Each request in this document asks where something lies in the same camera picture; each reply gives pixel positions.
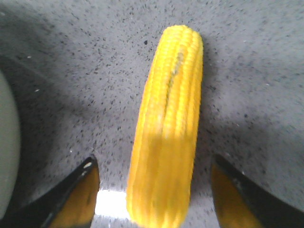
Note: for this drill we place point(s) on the yellow corn cob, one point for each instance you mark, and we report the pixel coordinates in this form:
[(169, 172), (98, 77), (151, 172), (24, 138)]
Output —
[(161, 168)]

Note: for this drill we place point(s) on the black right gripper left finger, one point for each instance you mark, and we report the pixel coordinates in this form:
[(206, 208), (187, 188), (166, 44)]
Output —
[(70, 204)]

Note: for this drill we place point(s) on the pale green electric cooking pot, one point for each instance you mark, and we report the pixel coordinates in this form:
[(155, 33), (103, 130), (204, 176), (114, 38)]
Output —
[(10, 141)]

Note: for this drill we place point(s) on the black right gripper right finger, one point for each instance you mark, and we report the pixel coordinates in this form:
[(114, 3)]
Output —
[(241, 203)]

